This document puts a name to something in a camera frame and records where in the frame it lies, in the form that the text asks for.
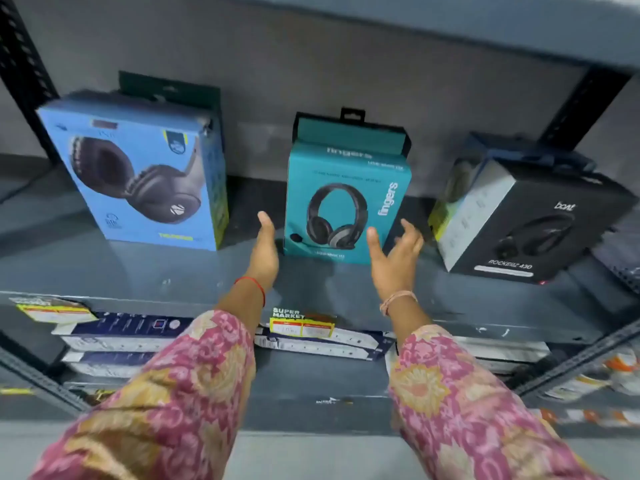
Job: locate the person's right hand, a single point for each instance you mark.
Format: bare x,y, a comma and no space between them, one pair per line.
395,269

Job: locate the person's left hand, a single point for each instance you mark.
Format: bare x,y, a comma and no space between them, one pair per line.
265,259

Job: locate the grey metal shelf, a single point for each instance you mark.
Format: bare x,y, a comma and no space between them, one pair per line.
150,274

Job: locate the blue headphone box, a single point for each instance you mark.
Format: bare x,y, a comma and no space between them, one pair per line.
505,144
145,144

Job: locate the black boat headphone box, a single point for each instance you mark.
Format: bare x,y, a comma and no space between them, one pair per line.
550,204

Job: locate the person's right forearm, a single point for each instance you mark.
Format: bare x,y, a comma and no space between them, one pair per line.
407,322

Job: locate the person's left forearm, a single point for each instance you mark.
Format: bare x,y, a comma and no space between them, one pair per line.
240,307

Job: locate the grey metal shelf board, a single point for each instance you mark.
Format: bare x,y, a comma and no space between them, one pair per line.
450,19
310,379

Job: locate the red thread wristband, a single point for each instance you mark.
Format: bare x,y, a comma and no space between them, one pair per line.
257,284

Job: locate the yellow red price tag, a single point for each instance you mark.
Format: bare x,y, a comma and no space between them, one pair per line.
50,309
300,327

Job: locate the navy white power strip box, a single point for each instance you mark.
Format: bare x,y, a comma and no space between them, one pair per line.
310,350
360,339
500,352
125,327
105,364

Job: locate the grey perforated upright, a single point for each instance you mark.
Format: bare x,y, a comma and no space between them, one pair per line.
45,379
575,359

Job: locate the orange white packets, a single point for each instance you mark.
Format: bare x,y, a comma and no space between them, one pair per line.
622,369

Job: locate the black perforated upright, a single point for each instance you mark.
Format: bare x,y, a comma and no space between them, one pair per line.
585,104
25,69

